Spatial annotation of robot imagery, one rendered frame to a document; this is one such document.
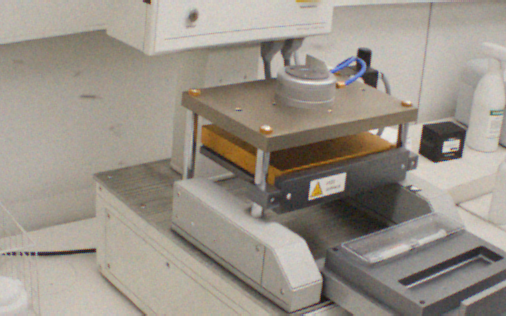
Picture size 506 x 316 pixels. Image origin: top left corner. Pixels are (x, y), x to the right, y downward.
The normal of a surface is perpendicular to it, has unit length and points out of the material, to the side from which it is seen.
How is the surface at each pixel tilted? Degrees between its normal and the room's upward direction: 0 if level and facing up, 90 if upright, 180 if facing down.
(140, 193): 0
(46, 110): 90
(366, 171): 90
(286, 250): 40
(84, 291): 0
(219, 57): 90
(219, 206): 0
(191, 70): 90
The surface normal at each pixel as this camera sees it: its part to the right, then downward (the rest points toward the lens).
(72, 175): 0.61, 0.35
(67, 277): 0.09, -0.92
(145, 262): -0.79, 0.17
